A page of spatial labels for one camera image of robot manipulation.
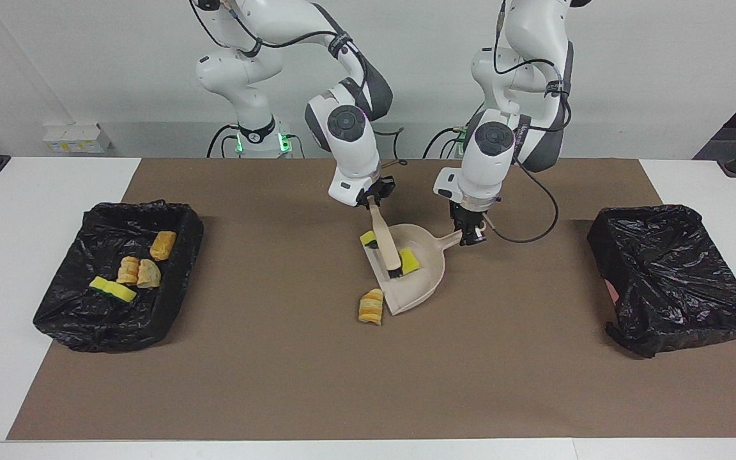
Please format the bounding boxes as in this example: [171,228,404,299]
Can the beige brush black bristles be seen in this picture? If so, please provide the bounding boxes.
[368,203,407,280]

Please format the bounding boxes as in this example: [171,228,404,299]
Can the beige plastic dustpan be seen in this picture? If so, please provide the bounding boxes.
[360,223,464,316]

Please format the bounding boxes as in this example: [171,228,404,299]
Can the striped croissant bread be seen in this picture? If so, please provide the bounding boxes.
[358,288,385,326]

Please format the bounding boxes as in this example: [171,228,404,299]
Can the brown oval bread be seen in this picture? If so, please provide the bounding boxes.
[149,231,177,261]

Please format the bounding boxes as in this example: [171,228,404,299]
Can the pale torn bread chunk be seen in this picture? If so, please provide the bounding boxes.
[136,259,162,289]

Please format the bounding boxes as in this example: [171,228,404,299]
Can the sliced bread roll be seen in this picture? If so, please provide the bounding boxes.
[116,256,141,285]

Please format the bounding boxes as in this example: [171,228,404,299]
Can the large yellow sponge piece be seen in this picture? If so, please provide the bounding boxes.
[89,276,137,303]

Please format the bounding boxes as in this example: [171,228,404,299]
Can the black bag lined pink bin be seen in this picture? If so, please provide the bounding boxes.
[586,204,736,358]

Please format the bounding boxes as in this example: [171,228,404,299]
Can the brown table mat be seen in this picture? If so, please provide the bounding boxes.
[7,158,736,441]

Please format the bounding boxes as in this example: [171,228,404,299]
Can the small white box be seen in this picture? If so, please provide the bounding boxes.
[42,123,113,154]

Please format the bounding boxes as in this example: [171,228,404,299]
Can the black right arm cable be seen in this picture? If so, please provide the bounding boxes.
[189,0,407,170]

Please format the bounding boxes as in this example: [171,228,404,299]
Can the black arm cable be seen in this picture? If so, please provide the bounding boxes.
[484,0,573,245]
[189,0,407,170]

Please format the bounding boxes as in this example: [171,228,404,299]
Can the black base cable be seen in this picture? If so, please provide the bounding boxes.
[422,126,468,159]
[207,123,241,158]

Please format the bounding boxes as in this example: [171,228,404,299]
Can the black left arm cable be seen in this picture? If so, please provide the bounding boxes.
[484,0,573,245]

